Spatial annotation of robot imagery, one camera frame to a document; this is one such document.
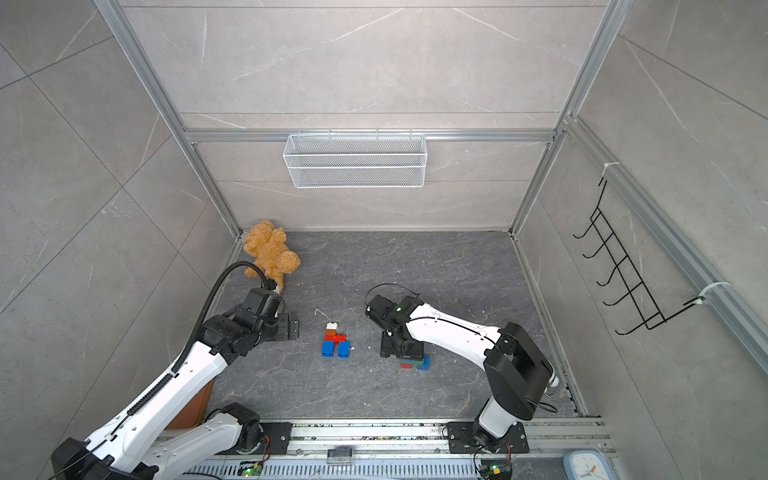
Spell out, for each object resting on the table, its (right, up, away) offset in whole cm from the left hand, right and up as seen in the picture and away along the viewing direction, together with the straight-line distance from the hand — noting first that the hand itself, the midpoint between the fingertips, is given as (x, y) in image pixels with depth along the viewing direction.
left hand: (284, 317), depth 79 cm
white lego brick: (+10, -5, +12) cm, 17 cm away
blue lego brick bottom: (+14, -12, +11) cm, 22 cm away
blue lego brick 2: (+39, -14, +3) cm, 41 cm away
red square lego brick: (+33, -16, +6) cm, 37 cm away
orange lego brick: (+10, -7, +12) cm, 17 cm away
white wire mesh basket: (+16, +49, +22) cm, 56 cm away
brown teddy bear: (-16, +20, +25) cm, 36 cm away
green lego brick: (+35, -14, +6) cm, 38 cm away
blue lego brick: (+10, -12, +9) cm, 18 cm away
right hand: (+31, -11, +3) cm, 33 cm away
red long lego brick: (+12, -8, +10) cm, 18 cm away
